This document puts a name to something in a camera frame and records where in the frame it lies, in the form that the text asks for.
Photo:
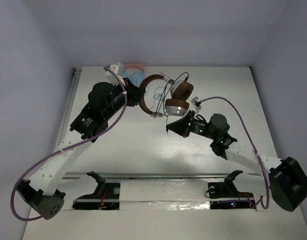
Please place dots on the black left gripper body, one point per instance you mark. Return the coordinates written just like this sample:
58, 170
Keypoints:
133, 90

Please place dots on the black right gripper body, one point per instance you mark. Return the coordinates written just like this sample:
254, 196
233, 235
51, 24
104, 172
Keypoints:
197, 126

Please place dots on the brown silver headphones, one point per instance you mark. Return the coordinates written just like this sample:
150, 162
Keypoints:
174, 101

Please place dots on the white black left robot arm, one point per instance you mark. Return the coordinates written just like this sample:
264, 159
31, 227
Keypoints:
40, 190

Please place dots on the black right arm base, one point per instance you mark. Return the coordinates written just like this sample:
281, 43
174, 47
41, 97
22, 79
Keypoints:
223, 195

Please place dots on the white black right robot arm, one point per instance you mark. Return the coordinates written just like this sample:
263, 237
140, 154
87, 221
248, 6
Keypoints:
281, 180

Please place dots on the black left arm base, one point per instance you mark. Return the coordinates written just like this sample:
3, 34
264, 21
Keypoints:
105, 196

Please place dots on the blue pink headphones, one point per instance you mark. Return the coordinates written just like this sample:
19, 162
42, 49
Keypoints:
135, 72

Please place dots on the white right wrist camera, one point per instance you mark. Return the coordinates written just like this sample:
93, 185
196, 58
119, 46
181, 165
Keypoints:
197, 104

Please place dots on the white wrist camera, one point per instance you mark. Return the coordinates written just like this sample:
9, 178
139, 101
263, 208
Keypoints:
113, 73
197, 104

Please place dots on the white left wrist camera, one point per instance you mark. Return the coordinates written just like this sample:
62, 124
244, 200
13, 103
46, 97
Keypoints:
113, 73

